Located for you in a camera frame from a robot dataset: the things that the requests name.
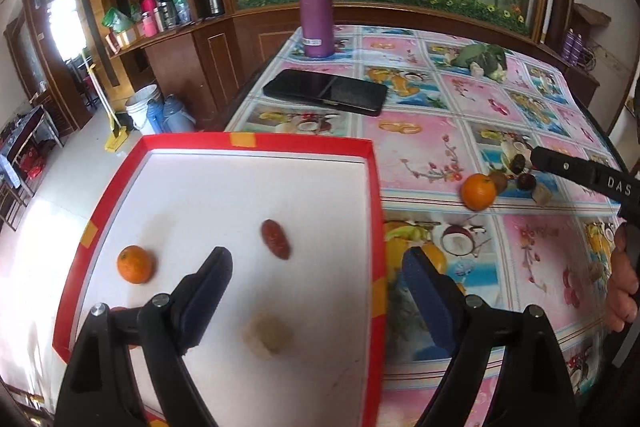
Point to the yellow mop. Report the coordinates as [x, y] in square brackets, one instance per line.
[116, 141]

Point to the dark red date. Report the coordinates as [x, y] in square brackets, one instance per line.
[517, 163]
[526, 181]

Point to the wooden door frame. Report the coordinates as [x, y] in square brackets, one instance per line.
[37, 57]

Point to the orange tangerine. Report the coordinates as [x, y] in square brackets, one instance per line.
[477, 193]
[135, 264]

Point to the blue thermos jug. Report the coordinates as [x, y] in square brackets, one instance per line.
[155, 119]

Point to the brown wooden partition cabinet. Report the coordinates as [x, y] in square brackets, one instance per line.
[220, 52]

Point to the grey-blue thermos jug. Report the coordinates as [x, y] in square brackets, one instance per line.
[177, 117]

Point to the dark side table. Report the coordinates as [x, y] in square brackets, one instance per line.
[25, 127]

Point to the shiny red date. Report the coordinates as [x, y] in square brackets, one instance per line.
[274, 238]

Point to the small purple spray bottle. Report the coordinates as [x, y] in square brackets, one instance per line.
[567, 44]
[578, 49]

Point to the wooden chair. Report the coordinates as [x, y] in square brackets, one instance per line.
[12, 207]

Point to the purple thermos bottle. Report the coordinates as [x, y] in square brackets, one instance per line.
[315, 7]

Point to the red and white box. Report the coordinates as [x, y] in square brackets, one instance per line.
[125, 39]

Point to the pale walnut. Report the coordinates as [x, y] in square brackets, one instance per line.
[265, 334]
[541, 196]

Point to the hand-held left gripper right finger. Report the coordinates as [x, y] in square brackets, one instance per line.
[430, 302]

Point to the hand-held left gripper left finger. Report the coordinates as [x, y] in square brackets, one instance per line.
[200, 307]

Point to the white plastic bucket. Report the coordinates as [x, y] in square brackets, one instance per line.
[139, 112]

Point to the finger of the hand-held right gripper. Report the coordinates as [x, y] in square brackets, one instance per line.
[562, 164]

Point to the green leafy vegetable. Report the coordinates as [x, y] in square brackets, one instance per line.
[480, 57]

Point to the person's right hand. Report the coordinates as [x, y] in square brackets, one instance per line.
[620, 287]

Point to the floral printed tablecloth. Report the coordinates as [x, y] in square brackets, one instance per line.
[425, 147]

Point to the brown kiwi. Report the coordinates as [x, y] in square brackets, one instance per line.
[501, 181]

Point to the black smartphone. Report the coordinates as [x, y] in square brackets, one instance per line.
[325, 89]

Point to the dark steel thermos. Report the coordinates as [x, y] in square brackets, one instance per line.
[162, 2]

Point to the pink water bottle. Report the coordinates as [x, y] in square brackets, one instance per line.
[149, 22]

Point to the green plastic bottle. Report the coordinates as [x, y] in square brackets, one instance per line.
[181, 7]

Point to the green plastic bag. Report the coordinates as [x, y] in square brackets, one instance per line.
[117, 19]

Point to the red tray with white base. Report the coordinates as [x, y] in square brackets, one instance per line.
[225, 192]

